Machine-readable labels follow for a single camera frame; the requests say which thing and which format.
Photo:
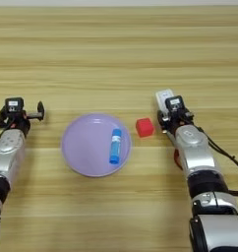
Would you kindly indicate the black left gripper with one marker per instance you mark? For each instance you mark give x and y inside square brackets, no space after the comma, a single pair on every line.
[16,119]

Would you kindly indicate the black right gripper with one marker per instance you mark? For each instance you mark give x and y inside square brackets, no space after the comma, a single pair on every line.
[178,120]

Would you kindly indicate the red cube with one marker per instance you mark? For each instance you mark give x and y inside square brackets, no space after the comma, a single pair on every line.
[144,127]

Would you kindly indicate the blue glue stick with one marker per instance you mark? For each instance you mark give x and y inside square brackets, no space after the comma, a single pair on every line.
[115,146]

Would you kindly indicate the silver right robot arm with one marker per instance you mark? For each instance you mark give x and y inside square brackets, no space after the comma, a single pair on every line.
[203,157]

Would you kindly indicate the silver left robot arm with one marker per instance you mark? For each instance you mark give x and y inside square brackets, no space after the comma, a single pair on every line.
[6,154]

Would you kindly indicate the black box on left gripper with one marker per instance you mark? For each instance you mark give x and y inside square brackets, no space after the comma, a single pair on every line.
[14,104]

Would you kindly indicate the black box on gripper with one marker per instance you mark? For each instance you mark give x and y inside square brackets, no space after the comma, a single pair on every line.
[14,104]
[174,104]

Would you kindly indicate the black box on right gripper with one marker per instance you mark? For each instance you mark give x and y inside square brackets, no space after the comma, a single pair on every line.
[174,104]

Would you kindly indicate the purple round plate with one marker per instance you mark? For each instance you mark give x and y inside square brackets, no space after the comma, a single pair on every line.
[85,144]

